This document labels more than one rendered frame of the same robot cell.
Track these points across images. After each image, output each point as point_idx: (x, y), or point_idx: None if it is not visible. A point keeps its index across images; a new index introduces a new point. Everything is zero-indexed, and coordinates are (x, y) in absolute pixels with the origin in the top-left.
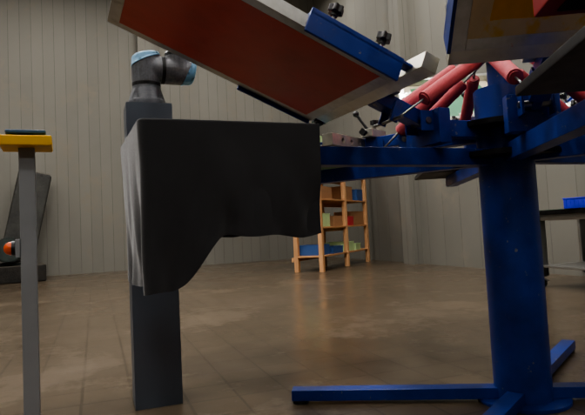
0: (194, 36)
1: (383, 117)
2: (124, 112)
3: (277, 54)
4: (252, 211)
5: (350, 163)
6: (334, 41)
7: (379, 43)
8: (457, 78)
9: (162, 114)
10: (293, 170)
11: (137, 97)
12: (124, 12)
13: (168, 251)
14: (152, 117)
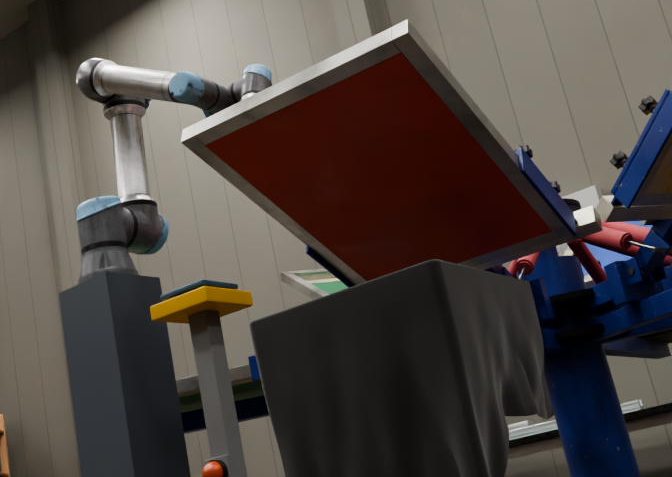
0: (326, 173)
1: None
2: (84, 291)
3: (437, 201)
4: (517, 384)
5: None
6: (540, 186)
7: None
8: None
9: (151, 294)
10: (530, 334)
11: (112, 267)
12: (239, 132)
13: (484, 434)
14: (140, 297)
